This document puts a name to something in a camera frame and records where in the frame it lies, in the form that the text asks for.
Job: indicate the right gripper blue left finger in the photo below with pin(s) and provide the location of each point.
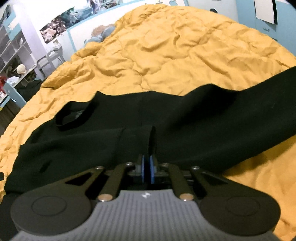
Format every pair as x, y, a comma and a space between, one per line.
139, 166

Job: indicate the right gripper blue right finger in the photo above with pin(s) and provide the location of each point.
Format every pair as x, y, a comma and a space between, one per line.
153, 167

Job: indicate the black garment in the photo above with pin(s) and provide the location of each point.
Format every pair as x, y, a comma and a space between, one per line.
210, 127

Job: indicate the mustard yellow duvet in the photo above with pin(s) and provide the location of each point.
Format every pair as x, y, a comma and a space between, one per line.
171, 50

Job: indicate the blue plush toy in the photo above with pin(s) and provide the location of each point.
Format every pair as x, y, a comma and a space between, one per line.
100, 33

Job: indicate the grey chair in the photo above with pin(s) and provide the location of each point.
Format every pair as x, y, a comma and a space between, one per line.
56, 53

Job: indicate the bed headboard white blue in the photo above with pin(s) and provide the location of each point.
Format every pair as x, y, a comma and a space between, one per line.
81, 32

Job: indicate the beige round hat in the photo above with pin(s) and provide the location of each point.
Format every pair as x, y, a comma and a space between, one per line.
21, 69

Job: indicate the white cubby shelf unit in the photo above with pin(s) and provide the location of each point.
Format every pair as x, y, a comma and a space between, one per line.
15, 48

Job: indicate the anime poster strip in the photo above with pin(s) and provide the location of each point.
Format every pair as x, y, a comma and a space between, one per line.
78, 12

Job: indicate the blue white wardrobe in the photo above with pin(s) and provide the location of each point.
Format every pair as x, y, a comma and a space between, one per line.
273, 18

